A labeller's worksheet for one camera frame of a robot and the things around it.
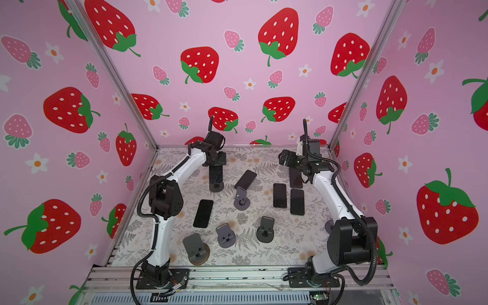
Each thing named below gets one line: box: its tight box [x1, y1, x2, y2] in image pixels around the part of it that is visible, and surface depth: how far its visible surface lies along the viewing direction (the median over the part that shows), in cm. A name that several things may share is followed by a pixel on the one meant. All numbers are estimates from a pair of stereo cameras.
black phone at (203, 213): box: [193, 199, 214, 229], surface depth 95 cm
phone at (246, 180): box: [233, 169, 258, 190], surface depth 107 cm
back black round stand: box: [209, 165, 225, 193], surface depth 100 cm
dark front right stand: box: [256, 216, 275, 244], surface depth 83 cm
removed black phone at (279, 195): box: [273, 183, 287, 209], surface depth 100 cm
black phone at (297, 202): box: [290, 188, 305, 216], surface depth 98 cm
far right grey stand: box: [324, 219, 335, 236], surface depth 90 cm
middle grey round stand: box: [233, 186, 251, 211], surface depth 95 cm
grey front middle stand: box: [216, 223, 237, 249], surface depth 81 cm
